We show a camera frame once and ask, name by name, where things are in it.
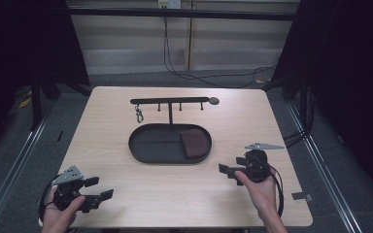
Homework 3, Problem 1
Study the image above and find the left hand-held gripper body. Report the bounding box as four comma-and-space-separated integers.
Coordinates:
51, 165, 102, 214

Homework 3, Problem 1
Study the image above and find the black hook rack with tray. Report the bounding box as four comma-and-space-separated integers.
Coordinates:
127, 96, 220, 165

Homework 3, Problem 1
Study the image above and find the dark curtain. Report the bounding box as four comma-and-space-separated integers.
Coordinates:
261, 0, 373, 205
0, 0, 90, 163

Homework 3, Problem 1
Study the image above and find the person's left hand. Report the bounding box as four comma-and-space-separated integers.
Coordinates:
41, 194, 87, 233

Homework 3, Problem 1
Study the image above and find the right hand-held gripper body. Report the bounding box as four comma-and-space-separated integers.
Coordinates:
235, 142, 286, 186

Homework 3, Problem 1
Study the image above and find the right hand-held gripper cable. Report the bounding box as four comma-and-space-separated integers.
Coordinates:
266, 164, 286, 218

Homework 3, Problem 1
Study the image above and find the silver carabiner key ring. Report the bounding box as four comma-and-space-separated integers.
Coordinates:
134, 104, 145, 124

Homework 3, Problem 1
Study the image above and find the person's right hand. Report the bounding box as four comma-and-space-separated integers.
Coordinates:
233, 170, 279, 214

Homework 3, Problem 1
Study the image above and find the black stand leg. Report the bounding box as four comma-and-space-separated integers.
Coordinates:
30, 77, 44, 131

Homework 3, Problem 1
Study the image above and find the white wall outlet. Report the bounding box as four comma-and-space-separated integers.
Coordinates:
157, 0, 183, 10

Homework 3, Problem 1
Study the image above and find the metal floor rail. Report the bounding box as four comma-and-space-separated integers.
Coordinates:
0, 106, 53, 233
286, 101, 364, 233

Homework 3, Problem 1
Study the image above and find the long black floor cable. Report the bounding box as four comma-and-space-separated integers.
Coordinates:
162, 17, 278, 89

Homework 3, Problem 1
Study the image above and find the grey tape strip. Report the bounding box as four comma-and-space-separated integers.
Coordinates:
291, 191, 314, 202

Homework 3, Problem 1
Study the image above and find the brown leather pouch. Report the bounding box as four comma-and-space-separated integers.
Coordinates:
179, 128, 209, 160

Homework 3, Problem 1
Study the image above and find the left hand-held gripper cable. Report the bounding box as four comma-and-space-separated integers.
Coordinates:
38, 175, 61, 221

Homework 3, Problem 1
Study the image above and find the hand-held gripper cable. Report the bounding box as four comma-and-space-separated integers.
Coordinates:
266, 164, 286, 218
38, 175, 61, 221

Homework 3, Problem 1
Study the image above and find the yellow floor tape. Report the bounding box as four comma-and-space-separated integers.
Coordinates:
17, 96, 33, 109

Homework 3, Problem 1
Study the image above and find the black horizontal frame bar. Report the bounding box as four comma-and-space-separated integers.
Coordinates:
67, 7, 297, 22

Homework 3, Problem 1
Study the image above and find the bundle of black cables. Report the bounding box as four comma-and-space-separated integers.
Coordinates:
283, 128, 309, 149

